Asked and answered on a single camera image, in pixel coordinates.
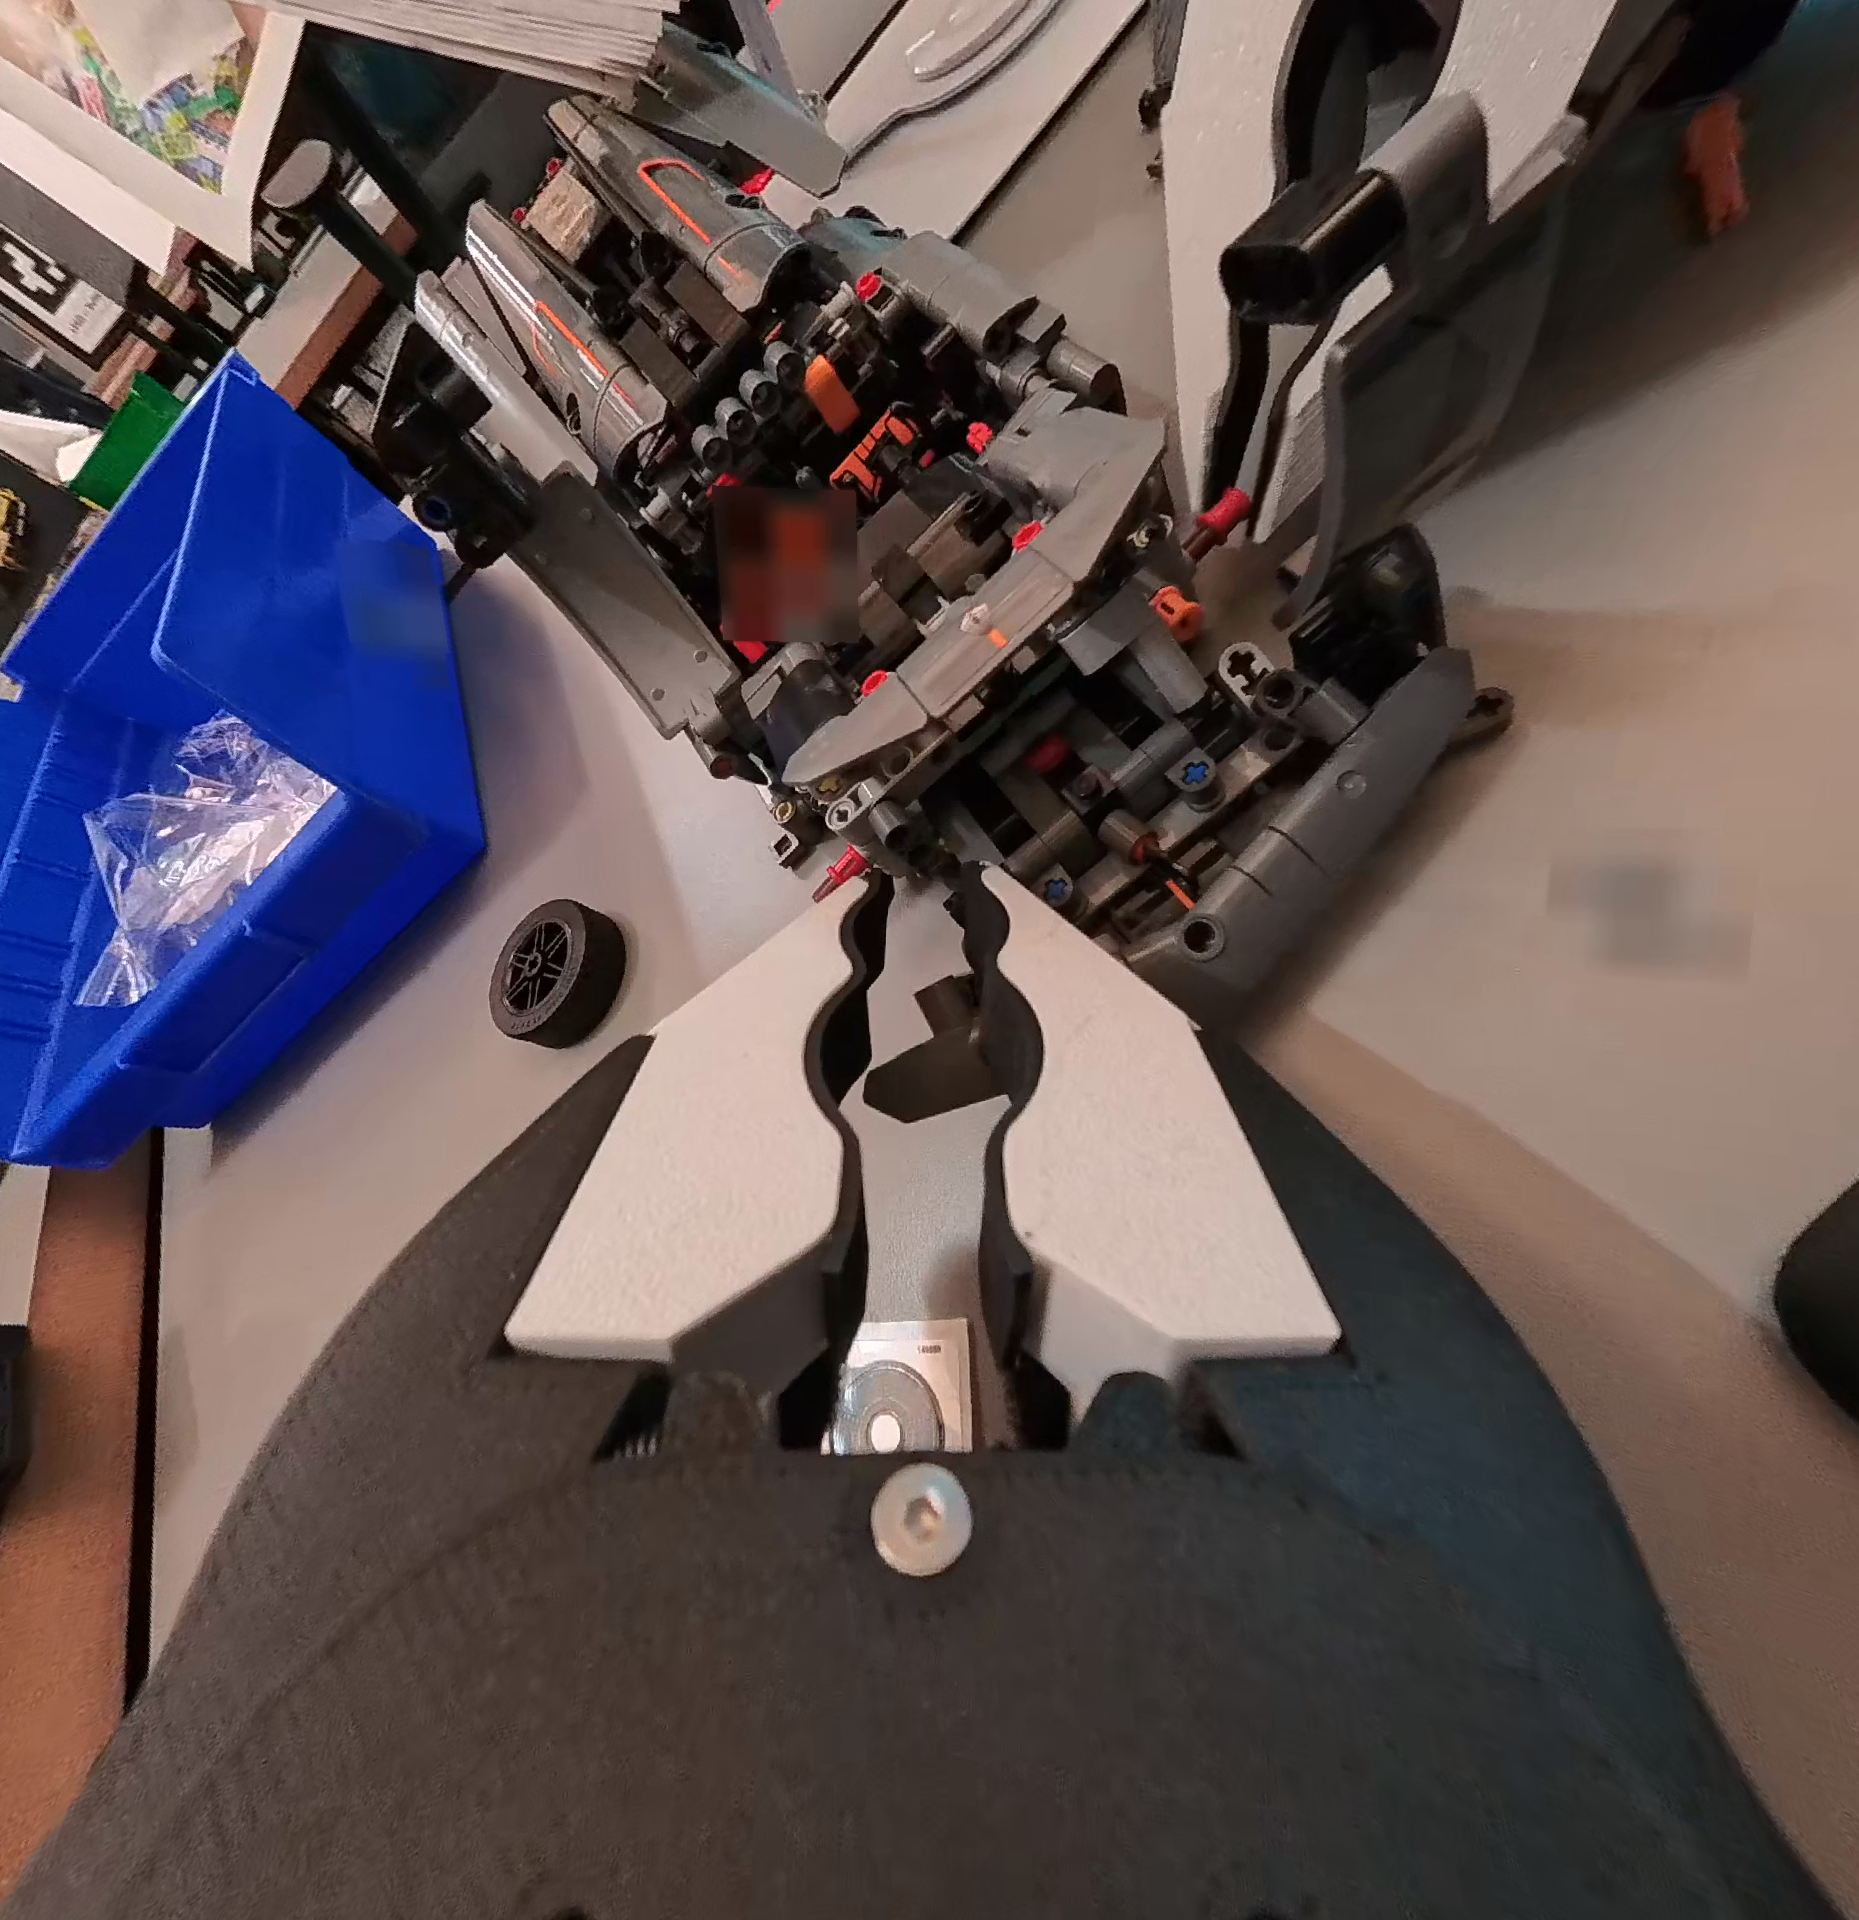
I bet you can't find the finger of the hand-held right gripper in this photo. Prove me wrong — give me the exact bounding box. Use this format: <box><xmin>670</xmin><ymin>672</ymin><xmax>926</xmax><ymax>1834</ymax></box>
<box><xmin>1250</xmin><ymin>0</ymin><xmax>1597</xmax><ymax>628</ymax></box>
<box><xmin>1157</xmin><ymin>0</ymin><xmax>1388</xmax><ymax>520</ymax></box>

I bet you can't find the blue plastic bin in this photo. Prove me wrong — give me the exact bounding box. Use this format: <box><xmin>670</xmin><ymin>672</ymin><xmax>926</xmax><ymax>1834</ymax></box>
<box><xmin>0</xmin><ymin>347</ymin><xmax>489</xmax><ymax>1169</ymax></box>

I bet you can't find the white card with silver disc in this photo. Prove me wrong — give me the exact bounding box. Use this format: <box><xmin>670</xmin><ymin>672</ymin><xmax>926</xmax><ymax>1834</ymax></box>
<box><xmin>822</xmin><ymin>1316</ymin><xmax>973</xmax><ymax>1453</ymax></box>

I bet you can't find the colourful instruction booklet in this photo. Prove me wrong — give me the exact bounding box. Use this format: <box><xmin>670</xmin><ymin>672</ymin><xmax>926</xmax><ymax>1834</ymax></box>
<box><xmin>0</xmin><ymin>0</ymin><xmax>307</xmax><ymax>272</ymax></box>

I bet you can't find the green box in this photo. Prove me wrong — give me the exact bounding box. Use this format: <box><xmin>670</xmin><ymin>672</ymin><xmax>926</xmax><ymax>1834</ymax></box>
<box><xmin>60</xmin><ymin>367</ymin><xmax>198</xmax><ymax>512</ymax></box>

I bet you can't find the black lego tire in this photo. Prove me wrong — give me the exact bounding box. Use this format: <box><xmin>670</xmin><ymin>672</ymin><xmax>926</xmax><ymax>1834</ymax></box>
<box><xmin>486</xmin><ymin>900</ymin><xmax>630</xmax><ymax>1049</ymax></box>

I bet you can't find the black and grey lego piece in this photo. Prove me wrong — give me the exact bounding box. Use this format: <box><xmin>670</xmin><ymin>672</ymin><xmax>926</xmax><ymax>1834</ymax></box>
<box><xmin>1221</xmin><ymin>97</ymin><xmax>1484</xmax><ymax>323</ymax></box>

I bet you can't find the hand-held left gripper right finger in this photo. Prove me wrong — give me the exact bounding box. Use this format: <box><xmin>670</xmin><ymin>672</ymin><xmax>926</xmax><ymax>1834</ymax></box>
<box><xmin>967</xmin><ymin>867</ymin><xmax>1343</xmax><ymax>1433</ymax></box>

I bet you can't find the black angled lego piece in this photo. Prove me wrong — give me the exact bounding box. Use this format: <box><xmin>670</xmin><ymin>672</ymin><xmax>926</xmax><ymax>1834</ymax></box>
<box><xmin>866</xmin><ymin>975</ymin><xmax>1006</xmax><ymax>1124</ymax></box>

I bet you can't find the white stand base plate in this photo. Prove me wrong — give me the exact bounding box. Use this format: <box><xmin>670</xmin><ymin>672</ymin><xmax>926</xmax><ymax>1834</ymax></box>
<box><xmin>811</xmin><ymin>0</ymin><xmax>1156</xmax><ymax>167</ymax></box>

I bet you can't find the orange lego pin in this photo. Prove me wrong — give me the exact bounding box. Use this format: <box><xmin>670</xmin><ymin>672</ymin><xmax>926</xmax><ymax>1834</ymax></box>
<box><xmin>1679</xmin><ymin>97</ymin><xmax>1756</xmax><ymax>241</ymax></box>

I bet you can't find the clear plastic parts bag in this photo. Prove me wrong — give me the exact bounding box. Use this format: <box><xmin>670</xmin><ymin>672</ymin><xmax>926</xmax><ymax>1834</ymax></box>
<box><xmin>74</xmin><ymin>712</ymin><xmax>345</xmax><ymax>1012</ymax></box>

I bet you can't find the grey lego car model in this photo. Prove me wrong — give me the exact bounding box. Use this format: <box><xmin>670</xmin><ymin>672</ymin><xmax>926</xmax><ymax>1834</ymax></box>
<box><xmin>406</xmin><ymin>91</ymin><xmax>1515</xmax><ymax>991</ymax></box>

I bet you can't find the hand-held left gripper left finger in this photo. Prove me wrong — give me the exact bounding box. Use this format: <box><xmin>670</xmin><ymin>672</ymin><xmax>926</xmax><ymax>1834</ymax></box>
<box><xmin>500</xmin><ymin>875</ymin><xmax>892</xmax><ymax>1440</ymax></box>

